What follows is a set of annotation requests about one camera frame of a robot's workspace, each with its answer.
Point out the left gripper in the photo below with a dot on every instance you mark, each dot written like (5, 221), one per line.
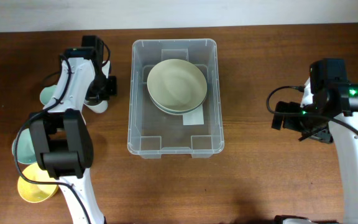
(112, 89)

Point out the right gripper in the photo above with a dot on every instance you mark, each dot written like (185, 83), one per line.
(323, 135)

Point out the grey plastic cup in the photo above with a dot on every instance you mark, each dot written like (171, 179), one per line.
(101, 106)

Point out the green plastic cup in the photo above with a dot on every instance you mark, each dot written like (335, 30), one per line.
(46, 94)

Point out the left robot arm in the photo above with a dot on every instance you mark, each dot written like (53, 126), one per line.
(62, 144)

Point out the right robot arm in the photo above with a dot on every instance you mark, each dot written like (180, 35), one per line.
(328, 112)

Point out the clear plastic storage bin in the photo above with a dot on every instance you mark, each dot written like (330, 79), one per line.
(152, 132)

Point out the green small bowl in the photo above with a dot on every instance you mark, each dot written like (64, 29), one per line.
(25, 149)

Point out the white label in bin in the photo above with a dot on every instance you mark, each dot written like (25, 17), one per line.
(194, 117)

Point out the yellow small bowl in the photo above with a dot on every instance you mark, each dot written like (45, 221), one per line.
(35, 193)

